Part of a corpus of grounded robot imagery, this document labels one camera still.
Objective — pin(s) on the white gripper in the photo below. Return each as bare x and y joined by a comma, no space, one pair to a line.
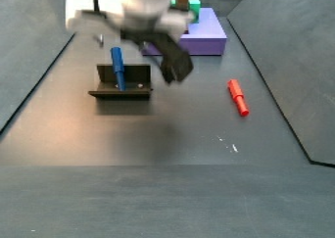
94,15

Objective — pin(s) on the blue peg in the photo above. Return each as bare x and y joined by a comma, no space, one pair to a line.
115,51

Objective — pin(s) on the green U-shaped block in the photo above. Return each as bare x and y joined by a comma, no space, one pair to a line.
193,7

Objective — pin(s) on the purple base block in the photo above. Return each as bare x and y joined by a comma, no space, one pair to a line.
206,38

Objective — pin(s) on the red peg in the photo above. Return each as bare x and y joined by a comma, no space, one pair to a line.
238,97

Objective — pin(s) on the black fixture bracket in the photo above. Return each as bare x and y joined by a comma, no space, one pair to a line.
137,81

